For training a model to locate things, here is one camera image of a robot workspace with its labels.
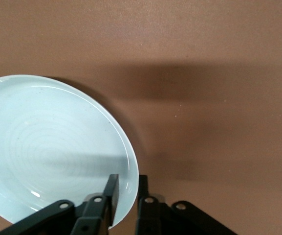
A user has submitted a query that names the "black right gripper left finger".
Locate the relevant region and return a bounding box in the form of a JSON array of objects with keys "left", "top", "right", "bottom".
[{"left": 0, "top": 173, "right": 120, "bottom": 235}]

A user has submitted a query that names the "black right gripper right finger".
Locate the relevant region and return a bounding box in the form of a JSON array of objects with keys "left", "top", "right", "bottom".
[{"left": 135, "top": 174, "right": 237, "bottom": 235}]

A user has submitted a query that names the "light blue ceramic plate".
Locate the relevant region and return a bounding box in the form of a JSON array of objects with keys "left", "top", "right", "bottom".
[{"left": 0, "top": 74, "right": 140, "bottom": 231}]

